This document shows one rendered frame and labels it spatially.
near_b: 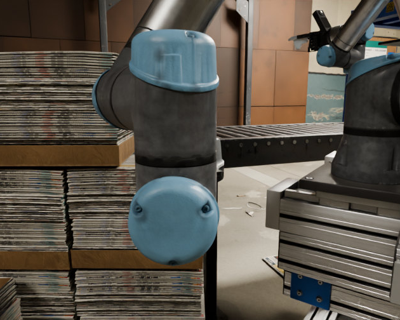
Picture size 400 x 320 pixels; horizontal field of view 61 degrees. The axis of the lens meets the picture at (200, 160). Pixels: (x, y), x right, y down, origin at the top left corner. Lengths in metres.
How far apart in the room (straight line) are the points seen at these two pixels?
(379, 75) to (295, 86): 4.70
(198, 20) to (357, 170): 0.42
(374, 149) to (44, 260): 0.71
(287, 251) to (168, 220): 0.55
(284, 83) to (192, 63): 5.01
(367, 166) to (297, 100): 4.74
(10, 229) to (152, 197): 0.60
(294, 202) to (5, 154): 0.60
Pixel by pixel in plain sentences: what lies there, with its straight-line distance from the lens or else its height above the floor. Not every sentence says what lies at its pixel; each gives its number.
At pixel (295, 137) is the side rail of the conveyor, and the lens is 1.55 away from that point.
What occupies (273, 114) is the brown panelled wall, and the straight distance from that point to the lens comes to 5.19.
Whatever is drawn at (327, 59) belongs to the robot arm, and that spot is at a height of 1.10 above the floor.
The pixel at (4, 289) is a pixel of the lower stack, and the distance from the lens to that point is 0.84.
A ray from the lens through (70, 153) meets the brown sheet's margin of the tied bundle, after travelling 0.73.
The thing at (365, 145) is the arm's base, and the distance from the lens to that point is 0.70.
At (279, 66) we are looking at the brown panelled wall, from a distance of 5.24.
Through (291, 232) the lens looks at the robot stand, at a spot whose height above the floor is 0.69.
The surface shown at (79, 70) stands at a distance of 0.72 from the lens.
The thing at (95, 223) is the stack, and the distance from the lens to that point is 0.77.
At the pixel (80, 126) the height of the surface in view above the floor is 0.92.
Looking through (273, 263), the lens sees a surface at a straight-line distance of 2.11.
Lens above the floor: 0.98
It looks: 11 degrees down
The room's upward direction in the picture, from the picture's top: straight up
